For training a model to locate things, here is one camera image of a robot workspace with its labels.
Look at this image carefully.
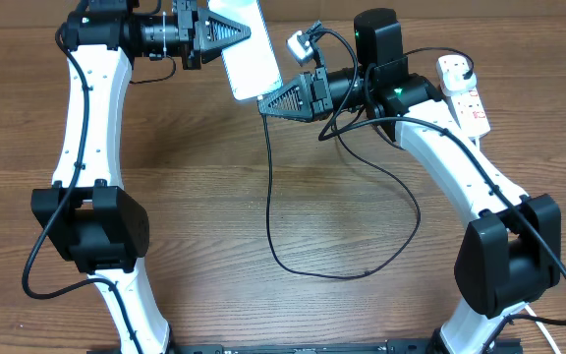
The Samsung Galaxy smartphone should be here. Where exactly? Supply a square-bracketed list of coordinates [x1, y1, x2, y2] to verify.
[207, 0, 282, 101]

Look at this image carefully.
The black USB charging cable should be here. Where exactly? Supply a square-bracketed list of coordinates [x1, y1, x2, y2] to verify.
[255, 46, 477, 281]

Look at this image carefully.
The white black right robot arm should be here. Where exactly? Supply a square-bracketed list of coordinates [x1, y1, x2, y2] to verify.
[258, 8, 566, 353]

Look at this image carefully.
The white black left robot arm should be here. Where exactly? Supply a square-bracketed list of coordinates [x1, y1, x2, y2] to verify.
[30, 0, 252, 353]

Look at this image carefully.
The white charger adapter plug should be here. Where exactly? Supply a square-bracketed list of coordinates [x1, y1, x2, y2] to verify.
[439, 69, 478, 96]

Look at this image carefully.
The white power strip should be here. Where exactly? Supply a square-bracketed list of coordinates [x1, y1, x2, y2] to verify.
[436, 54, 490, 143]

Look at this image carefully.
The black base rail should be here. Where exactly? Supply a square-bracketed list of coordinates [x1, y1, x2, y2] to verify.
[85, 337, 441, 354]

